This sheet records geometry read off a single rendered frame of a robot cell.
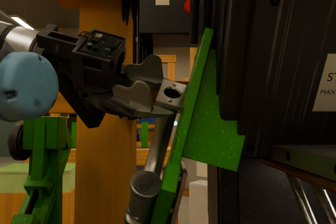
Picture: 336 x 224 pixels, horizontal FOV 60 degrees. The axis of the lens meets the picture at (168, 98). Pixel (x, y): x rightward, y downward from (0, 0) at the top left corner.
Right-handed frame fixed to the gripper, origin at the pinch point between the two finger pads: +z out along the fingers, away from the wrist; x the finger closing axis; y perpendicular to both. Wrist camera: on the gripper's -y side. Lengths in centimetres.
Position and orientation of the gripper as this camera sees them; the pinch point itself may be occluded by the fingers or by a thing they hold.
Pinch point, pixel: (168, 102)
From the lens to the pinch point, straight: 45.0
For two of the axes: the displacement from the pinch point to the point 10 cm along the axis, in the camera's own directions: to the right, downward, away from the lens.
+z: 9.7, 2.6, -0.3
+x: 1.9, -6.2, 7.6
